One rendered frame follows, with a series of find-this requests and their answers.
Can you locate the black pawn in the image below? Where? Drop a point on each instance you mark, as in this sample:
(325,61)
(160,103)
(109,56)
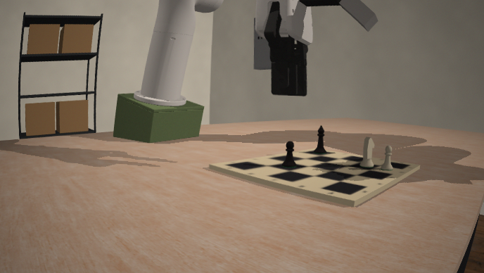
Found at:
(289,162)

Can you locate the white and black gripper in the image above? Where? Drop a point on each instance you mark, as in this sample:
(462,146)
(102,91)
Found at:
(286,21)

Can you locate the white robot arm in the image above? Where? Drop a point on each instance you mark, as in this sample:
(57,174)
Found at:
(173,34)

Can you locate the white knight chess piece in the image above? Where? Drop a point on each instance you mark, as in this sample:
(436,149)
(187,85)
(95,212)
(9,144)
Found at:
(367,153)

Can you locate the black bishop chess piece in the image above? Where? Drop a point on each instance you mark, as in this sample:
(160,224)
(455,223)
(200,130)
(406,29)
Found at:
(320,146)

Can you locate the white pawn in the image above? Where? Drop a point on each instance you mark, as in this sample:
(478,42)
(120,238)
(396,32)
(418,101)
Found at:
(387,165)

